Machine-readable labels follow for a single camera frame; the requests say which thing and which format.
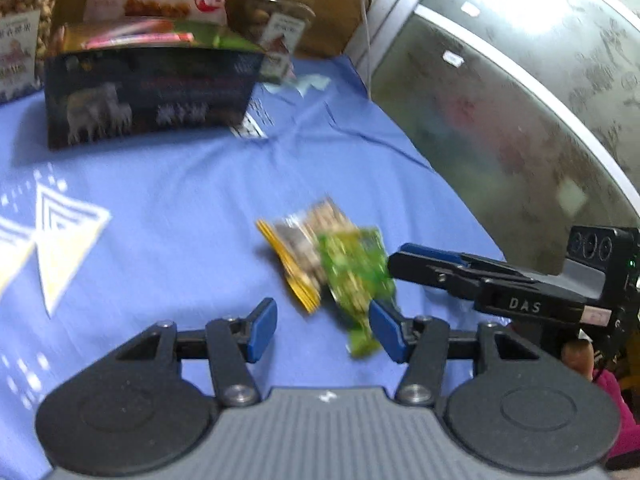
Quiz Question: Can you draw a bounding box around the yellow-edged nut packet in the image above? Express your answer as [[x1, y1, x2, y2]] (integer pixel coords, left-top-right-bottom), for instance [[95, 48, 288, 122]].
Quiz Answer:
[[257, 200, 351, 316]]

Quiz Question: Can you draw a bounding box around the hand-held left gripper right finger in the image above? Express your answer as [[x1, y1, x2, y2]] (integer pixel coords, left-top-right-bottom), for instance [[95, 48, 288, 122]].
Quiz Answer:
[[367, 300, 543, 406]]

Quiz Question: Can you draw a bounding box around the white cable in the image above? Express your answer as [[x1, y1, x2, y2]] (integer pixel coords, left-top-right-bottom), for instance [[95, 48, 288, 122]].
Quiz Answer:
[[357, 0, 375, 96]]

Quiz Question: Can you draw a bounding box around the clear nut jar red label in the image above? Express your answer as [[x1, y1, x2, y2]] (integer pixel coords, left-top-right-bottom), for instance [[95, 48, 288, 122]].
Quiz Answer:
[[225, 0, 318, 86]]

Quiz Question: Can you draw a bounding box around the clear nut jar purple label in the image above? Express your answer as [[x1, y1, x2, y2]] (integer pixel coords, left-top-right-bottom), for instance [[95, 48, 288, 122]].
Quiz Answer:
[[0, 0, 63, 106]]

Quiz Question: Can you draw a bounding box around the black cardboard box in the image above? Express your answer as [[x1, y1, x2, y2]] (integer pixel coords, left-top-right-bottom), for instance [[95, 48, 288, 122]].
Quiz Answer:
[[44, 20, 268, 150]]

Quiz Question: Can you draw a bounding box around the frosted glass door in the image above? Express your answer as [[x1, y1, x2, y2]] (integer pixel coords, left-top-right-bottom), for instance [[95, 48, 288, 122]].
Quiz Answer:
[[345, 0, 640, 281]]

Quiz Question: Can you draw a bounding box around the wooden headboard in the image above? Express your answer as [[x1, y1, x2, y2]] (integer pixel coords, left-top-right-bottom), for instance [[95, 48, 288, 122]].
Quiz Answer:
[[300, 0, 373, 58]]

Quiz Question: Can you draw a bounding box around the person's right forearm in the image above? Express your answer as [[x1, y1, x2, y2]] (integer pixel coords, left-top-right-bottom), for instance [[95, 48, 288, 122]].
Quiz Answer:
[[592, 370, 640, 468]]

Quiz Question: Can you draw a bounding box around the person's right hand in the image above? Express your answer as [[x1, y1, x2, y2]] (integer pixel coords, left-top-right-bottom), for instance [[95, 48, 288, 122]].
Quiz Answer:
[[560, 340, 608, 378]]

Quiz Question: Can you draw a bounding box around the pink snack packet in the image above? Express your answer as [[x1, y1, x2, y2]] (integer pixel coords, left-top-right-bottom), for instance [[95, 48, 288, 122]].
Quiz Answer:
[[82, 32, 195, 51]]

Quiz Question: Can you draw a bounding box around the green pea packet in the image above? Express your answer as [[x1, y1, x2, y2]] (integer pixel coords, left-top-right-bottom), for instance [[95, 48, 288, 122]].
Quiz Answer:
[[317, 227, 398, 358]]

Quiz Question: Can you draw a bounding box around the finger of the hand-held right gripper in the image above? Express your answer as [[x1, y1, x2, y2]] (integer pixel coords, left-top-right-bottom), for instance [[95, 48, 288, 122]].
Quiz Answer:
[[400, 243, 531, 277], [387, 252, 521, 303]]

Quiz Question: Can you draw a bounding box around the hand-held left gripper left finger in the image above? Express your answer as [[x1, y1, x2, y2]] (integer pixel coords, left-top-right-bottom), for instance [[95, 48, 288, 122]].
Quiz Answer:
[[112, 297, 278, 408]]

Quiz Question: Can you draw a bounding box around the blue printed blanket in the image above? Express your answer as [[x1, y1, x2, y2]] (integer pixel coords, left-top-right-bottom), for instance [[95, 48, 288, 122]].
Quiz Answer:
[[0, 55, 506, 480]]

